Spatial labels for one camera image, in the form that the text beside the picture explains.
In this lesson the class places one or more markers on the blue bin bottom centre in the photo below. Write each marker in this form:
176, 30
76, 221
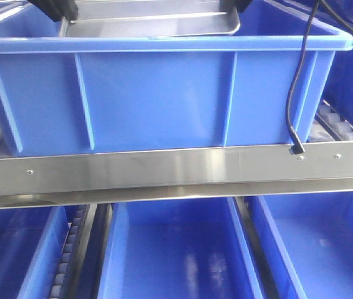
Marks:
192, 248

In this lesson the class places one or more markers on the blue bin bottom left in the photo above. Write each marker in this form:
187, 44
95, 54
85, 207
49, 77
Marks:
31, 242

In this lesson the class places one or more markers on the right shelf roller track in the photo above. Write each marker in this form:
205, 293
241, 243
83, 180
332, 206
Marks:
328, 125

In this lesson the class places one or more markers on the small silver tray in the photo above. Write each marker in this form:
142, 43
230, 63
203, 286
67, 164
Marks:
130, 19

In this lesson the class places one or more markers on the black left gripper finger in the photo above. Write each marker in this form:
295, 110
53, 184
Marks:
67, 8
48, 8

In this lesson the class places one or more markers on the blue bin bottom right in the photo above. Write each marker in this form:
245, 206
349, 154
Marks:
307, 240

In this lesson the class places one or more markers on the steel lower shelf rail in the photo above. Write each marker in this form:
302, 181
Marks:
175, 174

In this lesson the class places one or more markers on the lower left roller track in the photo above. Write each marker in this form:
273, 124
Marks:
70, 266

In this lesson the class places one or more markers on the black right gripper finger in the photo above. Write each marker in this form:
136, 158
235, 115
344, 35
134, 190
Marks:
226, 5
242, 5

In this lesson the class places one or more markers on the large blue target box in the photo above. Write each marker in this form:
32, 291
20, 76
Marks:
84, 95

